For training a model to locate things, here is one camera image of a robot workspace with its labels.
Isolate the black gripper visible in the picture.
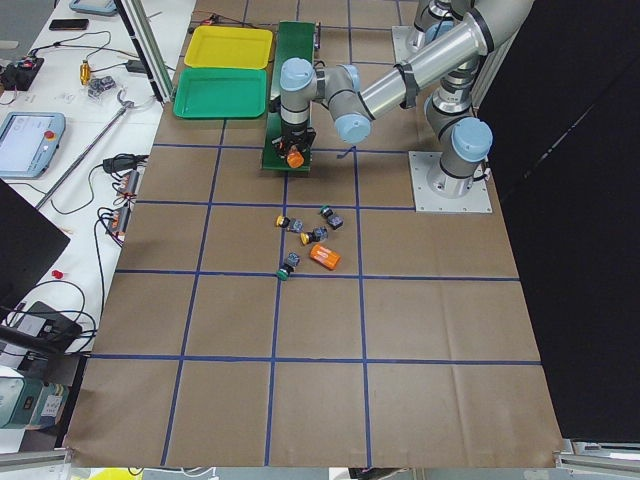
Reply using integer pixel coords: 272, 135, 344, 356
271, 127, 316, 164

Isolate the green push button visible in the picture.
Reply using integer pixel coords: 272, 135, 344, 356
319, 205, 344, 230
276, 252, 301, 281

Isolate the yellow push button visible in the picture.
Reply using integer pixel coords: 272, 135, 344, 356
300, 227, 328, 245
275, 215, 304, 233

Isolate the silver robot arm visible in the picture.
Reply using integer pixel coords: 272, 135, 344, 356
407, 0, 462, 51
264, 1, 533, 169

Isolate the green conveyor belt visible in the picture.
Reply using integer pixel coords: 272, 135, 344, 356
262, 21, 318, 172

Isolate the green plastic tray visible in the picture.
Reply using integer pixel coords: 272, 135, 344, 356
173, 68, 267, 119

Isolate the yellow plastic tray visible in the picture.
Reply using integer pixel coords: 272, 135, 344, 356
184, 26, 273, 69

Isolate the metal grabber tool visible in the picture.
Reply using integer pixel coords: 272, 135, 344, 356
34, 90, 156, 210

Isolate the black power adapter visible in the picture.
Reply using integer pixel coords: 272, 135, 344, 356
125, 60, 146, 73

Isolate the black smartphone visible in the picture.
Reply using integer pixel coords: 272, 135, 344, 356
49, 18, 89, 31

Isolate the teach pendant with screen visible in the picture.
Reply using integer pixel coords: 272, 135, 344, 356
1, 112, 66, 179

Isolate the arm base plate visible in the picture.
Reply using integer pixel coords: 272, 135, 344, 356
408, 151, 493, 214
392, 26, 427, 63

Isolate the aluminium frame post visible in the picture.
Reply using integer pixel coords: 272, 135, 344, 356
114, 0, 173, 104

